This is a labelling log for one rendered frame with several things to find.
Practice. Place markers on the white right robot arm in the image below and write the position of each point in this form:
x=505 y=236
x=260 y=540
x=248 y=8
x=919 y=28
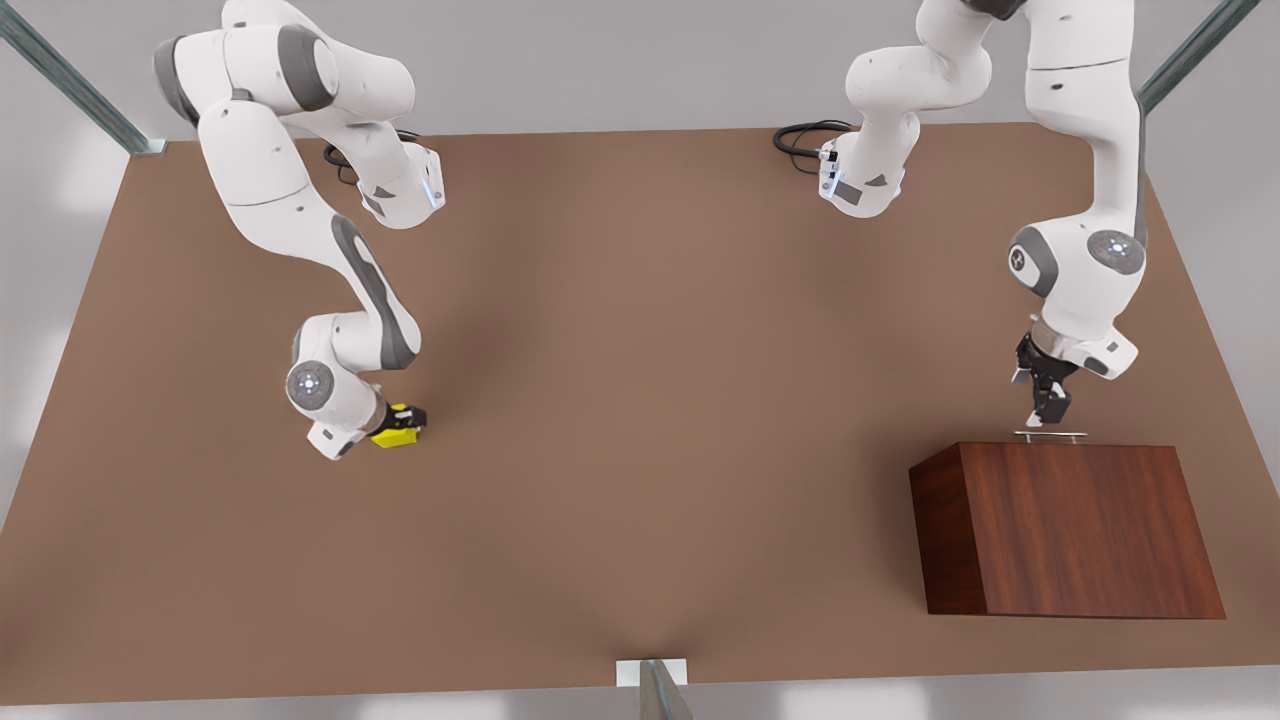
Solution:
x=270 y=180

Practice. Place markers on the yellow square block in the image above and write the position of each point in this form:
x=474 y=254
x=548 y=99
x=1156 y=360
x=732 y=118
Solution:
x=395 y=436

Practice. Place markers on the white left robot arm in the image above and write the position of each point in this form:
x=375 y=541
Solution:
x=1085 y=90

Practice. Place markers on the dark wooden drawer cabinet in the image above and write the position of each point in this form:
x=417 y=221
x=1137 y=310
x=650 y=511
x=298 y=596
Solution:
x=1070 y=530

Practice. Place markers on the silver frame post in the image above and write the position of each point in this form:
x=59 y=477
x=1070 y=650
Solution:
x=75 y=85
x=1195 y=50
x=655 y=690

